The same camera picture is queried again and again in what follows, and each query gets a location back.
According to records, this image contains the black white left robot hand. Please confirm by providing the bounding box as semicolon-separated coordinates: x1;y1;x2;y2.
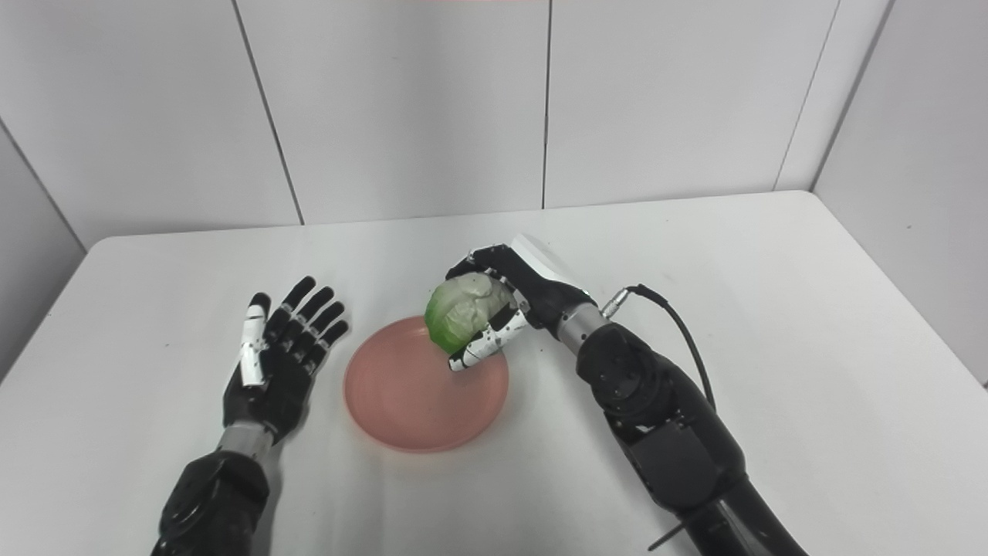
222;276;350;446

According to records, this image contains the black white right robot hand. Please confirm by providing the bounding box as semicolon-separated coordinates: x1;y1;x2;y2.
446;234;599;373

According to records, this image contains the green white cabbage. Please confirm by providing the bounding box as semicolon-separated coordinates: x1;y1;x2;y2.
425;272;516;356

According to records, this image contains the pink round plate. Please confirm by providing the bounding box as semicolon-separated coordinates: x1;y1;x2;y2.
343;315;510;454

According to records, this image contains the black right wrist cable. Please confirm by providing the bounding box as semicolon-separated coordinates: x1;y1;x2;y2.
601;284;717;410

